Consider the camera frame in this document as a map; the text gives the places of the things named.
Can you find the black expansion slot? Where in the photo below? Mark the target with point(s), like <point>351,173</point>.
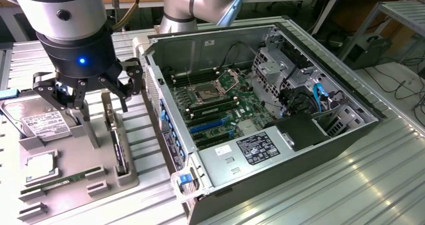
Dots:
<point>212,139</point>

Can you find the blue plastic connector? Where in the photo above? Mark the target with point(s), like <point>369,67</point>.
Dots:
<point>9,94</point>

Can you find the grey parts rack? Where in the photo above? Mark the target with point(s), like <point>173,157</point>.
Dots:
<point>72,160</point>

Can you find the blue expansion slot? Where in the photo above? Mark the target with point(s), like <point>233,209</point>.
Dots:
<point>207,126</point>

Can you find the silver CPU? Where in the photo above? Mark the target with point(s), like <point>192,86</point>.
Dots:
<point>40,167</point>

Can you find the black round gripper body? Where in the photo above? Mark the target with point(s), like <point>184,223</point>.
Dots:
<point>79,58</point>

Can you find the silver chipset heat sink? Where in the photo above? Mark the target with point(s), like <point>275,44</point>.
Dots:
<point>249,127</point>

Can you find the black box on floor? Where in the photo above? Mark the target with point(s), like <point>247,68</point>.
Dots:
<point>368,52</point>

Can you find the metal frame table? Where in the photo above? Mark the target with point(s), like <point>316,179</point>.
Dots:
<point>401,13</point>

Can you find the bare green RAM stick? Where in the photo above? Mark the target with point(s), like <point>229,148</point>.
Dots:
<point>60,181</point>

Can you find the green motherboard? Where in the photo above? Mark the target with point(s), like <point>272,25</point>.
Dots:
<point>245,105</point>

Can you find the black RAM slot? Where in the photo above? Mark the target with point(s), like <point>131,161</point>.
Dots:
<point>193,76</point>
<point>196,81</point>

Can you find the green RAM stick with label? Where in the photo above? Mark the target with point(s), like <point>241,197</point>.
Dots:
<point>212,108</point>

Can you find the black graphics card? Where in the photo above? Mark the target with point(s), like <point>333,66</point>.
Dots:
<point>117,145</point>

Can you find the black plastic shroud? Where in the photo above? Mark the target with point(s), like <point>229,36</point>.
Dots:
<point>301,133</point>

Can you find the metal disk bay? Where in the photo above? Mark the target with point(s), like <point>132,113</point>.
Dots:
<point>271,68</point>

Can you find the open black PC case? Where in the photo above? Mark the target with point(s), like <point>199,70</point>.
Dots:
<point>299,172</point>

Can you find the thin metal locking lever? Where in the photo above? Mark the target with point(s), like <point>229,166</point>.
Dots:
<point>189,79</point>

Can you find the grey power supply with label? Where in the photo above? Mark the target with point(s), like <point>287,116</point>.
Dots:
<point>225,165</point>

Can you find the silver hard disk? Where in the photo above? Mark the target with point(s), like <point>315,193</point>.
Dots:
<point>43,120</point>

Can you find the CPU socket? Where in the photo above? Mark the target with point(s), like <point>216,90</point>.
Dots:
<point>205,91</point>

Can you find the metal socket cover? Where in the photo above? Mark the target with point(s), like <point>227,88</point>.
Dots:
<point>237,77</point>

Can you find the blue case latch tab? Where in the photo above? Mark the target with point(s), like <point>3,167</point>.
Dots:
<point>184,180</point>

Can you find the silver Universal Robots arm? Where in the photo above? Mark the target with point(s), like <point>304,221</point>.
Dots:
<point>63,8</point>

